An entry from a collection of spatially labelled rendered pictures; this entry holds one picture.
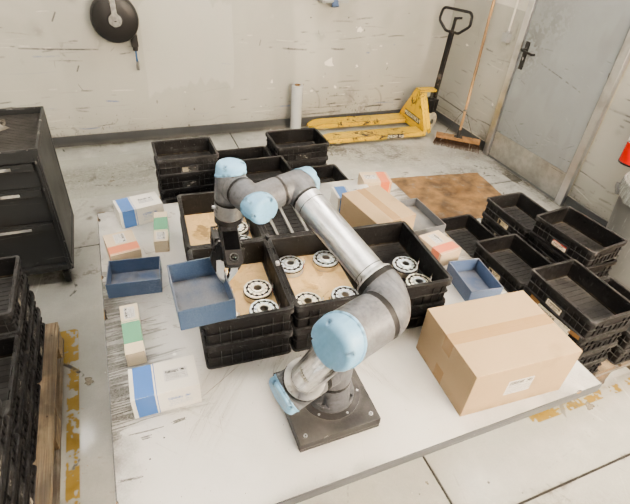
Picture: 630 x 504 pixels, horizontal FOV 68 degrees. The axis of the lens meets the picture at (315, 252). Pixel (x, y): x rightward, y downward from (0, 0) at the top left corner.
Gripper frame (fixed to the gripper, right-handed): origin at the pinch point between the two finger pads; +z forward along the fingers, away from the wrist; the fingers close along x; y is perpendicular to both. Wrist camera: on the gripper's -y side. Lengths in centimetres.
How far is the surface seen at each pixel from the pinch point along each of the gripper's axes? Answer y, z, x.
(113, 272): 64, 44, 31
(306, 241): 40, 18, -41
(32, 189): 150, 51, 69
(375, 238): 39, 19, -72
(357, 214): 64, 23, -76
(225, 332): 3.7, 24.7, -1.6
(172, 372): -0.7, 34.3, 15.3
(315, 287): 20, 25, -39
